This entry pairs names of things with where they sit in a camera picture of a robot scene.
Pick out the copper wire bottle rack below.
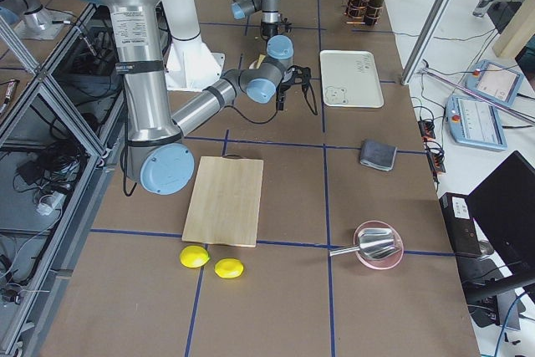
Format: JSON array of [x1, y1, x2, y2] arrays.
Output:
[[345, 0, 383, 26]]

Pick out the cream bear tray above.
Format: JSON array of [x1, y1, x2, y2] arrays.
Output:
[[319, 50, 384, 109]]

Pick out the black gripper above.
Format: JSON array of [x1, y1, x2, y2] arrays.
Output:
[[260, 21, 280, 42], [276, 70, 293, 110]]

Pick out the blue teach pendant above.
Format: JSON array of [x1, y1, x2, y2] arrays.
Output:
[[446, 95, 507, 151], [465, 59, 524, 106]]

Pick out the near blue teach pendant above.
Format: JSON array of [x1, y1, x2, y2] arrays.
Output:
[[446, 95, 507, 151]]

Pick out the whole yellow lemon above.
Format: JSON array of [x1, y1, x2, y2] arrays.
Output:
[[179, 245, 210, 268]]

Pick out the wooden cutting board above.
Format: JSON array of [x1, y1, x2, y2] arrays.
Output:
[[182, 156, 263, 247]]

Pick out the white camera stand post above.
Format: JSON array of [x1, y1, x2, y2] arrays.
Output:
[[162, 0, 225, 92]]

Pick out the black power strip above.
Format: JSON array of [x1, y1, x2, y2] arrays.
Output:
[[418, 119, 446, 179]]

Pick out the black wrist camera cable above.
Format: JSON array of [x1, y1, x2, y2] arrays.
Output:
[[227, 64, 321, 124]]

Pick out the black laptop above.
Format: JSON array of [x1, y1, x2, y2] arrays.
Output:
[[465, 150, 534, 303]]

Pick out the grey folded cloth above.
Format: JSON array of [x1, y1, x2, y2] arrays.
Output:
[[359, 139, 398, 171]]

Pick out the aluminium frame post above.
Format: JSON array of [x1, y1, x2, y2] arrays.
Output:
[[400, 0, 451, 85]]

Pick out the metal scoop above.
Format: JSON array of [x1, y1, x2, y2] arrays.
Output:
[[329, 227, 400, 261]]

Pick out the far blue teach pendant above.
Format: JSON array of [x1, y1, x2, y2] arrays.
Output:
[[465, 59, 524, 106]]

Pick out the black box device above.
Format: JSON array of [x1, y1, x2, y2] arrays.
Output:
[[440, 192, 482, 258]]

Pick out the pink bowl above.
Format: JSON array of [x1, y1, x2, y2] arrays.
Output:
[[353, 221, 405, 270]]

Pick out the pink grabber stick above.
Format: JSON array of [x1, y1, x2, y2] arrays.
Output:
[[420, 68, 534, 126]]

